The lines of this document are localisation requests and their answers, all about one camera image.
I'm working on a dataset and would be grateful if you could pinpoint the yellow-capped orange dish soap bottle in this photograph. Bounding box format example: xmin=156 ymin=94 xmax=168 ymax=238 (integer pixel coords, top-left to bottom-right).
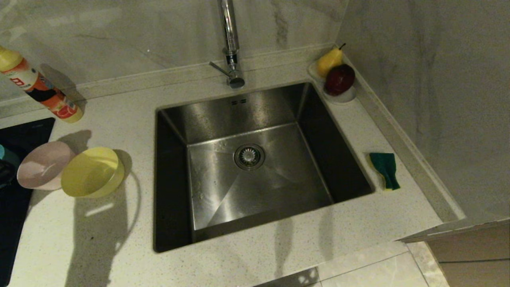
xmin=0 ymin=45 xmax=84 ymax=123

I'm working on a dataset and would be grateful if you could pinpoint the yellow pear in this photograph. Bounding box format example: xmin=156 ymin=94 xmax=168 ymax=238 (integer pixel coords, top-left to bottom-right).
xmin=317 ymin=43 xmax=346 ymax=77

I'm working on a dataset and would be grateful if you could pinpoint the small white dish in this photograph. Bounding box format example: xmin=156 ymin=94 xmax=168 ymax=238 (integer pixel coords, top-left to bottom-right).
xmin=308 ymin=60 xmax=328 ymax=83
xmin=322 ymin=82 xmax=358 ymax=105

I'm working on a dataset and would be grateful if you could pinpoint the chrome faucet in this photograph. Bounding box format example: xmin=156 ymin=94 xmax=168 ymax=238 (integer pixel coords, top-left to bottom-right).
xmin=209 ymin=0 xmax=246 ymax=89

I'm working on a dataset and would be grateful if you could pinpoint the round metal drain strainer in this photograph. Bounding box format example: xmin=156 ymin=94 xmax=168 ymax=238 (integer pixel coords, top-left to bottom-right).
xmin=234 ymin=143 xmax=266 ymax=171

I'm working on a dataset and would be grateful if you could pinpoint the yellow plastic bowl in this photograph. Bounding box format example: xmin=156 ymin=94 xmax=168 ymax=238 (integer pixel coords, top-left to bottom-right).
xmin=61 ymin=147 xmax=126 ymax=199

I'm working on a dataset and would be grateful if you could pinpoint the green and yellow sponge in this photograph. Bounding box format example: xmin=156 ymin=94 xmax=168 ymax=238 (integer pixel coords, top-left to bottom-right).
xmin=369 ymin=152 xmax=401 ymax=191

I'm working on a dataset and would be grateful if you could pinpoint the stainless steel sink basin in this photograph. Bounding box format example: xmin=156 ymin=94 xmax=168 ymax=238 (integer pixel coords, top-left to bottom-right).
xmin=153 ymin=82 xmax=376 ymax=253

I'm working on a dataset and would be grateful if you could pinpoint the dark red apple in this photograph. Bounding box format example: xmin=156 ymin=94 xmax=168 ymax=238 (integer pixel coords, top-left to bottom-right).
xmin=325 ymin=64 xmax=356 ymax=96

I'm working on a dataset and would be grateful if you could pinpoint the pink plastic bowl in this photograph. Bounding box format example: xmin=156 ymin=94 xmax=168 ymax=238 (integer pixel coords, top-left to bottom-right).
xmin=17 ymin=141 xmax=75 ymax=191

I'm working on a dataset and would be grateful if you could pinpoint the black induction cooktop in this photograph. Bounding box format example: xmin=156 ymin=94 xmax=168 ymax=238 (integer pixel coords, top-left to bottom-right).
xmin=0 ymin=117 xmax=55 ymax=287

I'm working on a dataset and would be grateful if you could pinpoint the blue plastic bowl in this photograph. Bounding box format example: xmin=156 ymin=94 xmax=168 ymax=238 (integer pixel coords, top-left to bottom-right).
xmin=0 ymin=144 xmax=20 ymax=170

